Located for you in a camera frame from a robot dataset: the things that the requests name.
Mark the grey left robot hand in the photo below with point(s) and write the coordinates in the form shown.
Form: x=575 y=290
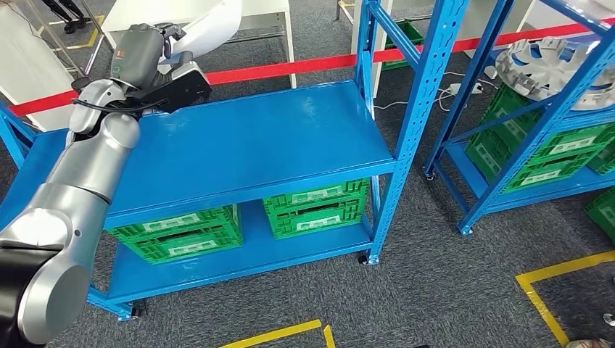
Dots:
x=137 y=55

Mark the red barrier belt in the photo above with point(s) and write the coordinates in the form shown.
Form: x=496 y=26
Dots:
x=288 y=68

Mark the yellow floor tape square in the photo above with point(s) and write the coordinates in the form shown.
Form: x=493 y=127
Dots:
x=278 y=332
x=567 y=266

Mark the white power strip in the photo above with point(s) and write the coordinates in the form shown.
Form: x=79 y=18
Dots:
x=466 y=89

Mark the blue metal shelf rack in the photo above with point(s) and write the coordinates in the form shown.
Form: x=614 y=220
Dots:
x=250 y=134
x=552 y=194

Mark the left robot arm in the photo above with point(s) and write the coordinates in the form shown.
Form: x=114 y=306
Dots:
x=91 y=158

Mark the white panel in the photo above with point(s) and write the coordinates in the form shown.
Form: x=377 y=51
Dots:
x=29 y=72

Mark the person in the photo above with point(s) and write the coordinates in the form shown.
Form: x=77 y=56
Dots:
x=72 y=21

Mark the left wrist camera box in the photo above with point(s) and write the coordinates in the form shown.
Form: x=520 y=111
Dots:
x=187 y=91

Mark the white curved panel part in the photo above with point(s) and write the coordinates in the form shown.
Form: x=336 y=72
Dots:
x=211 y=29

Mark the green plastic crate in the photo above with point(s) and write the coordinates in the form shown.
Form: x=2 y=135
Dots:
x=603 y=216
x=312 y=211
x=557 y=163
x=192 y=247
x=605 y=161
x=408 y=38

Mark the silver wheel hub cover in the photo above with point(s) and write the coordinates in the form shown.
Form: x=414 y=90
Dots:
x=543 y=72

